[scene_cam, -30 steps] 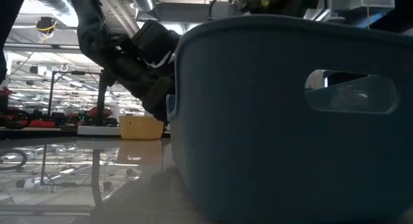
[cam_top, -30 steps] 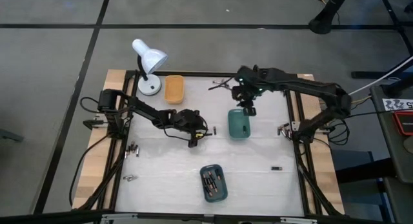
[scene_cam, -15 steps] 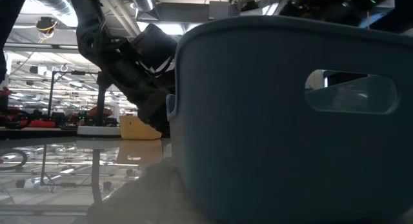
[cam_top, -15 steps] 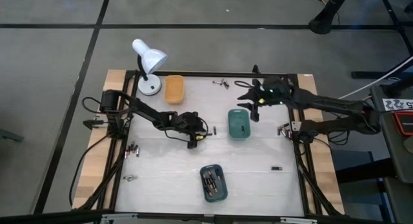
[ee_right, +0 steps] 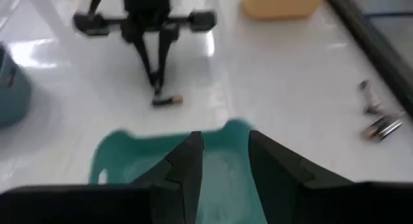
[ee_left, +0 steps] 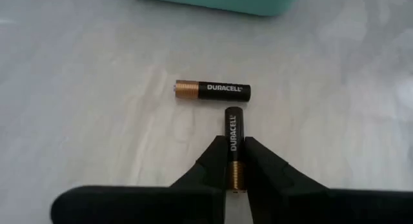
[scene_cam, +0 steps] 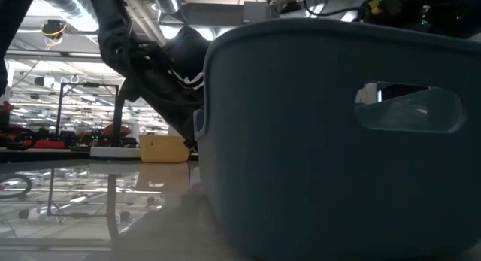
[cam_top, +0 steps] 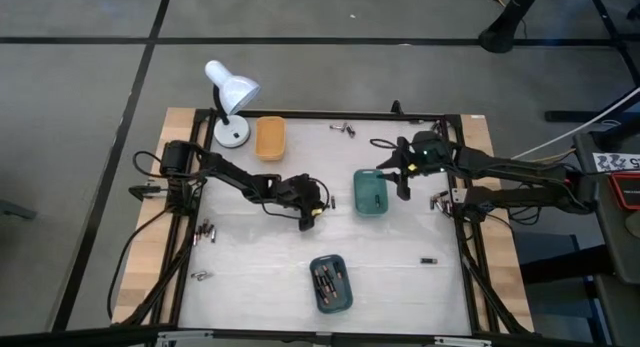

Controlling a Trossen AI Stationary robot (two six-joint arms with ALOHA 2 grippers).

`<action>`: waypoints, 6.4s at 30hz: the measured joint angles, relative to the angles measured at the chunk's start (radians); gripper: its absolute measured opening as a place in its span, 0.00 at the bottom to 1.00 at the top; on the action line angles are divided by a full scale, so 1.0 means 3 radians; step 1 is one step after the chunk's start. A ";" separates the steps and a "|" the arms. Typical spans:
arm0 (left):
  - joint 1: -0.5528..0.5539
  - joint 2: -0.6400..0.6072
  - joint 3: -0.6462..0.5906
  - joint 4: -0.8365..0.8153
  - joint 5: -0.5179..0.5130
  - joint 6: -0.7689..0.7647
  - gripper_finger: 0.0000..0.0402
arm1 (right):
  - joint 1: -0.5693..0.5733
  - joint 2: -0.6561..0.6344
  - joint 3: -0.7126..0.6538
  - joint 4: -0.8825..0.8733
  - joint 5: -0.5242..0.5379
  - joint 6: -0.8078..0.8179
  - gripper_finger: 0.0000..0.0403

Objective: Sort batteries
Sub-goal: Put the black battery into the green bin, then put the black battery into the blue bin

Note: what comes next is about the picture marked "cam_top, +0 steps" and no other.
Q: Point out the black clamp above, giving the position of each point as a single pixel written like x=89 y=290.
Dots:
x=396 y=107
x=145 y=191

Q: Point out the slate blue plastic bin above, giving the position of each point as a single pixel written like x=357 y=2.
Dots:
x=346 y=301

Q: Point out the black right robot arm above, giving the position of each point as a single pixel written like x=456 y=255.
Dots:
x=520 y=169

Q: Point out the small screw lower left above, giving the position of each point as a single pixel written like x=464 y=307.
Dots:
x=206 y=277

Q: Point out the silver corner bracket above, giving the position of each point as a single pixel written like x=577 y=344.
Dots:
x=458 y=195

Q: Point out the dark equipment cart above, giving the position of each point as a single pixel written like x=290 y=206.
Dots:
x=620 y=237

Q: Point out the black stand pole with base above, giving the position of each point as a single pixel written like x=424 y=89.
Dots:
x=502 y=34

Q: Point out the loose screws top edge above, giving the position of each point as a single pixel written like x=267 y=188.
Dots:
x=352 y=132

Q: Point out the red framed device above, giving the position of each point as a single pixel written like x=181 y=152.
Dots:
x=627 y=189

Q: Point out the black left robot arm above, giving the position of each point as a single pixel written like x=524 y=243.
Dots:
x=235 y=177

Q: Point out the black table leg frame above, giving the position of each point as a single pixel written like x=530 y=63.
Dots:
x=570 y=116

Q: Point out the white desk lamp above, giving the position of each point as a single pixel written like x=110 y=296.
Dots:
x=232 y=89

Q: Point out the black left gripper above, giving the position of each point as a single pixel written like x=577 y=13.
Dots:
x=300 y=194

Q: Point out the loose screws right edge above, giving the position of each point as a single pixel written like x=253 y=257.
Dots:
x=434 y=203
x=444 y=206

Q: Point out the black overhead crossbar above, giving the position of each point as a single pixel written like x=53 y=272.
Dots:
x=75 y=337

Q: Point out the loose screws edge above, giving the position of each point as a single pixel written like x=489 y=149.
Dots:
x=352 y=132
x=208 y=231
x=444 y=206
x=434 y=203

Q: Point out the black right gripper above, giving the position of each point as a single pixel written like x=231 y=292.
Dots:
x=430 y=154

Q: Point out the yellow plastic bin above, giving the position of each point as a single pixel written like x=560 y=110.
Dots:
x=270 y=138

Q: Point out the teal plastic bin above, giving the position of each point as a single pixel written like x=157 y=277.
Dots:
x=365 y=209

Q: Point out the loose screws left edge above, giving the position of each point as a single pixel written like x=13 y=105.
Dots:
x=208 y=231

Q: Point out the white fiducial marker label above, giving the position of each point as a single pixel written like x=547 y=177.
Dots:
x=617 y=162

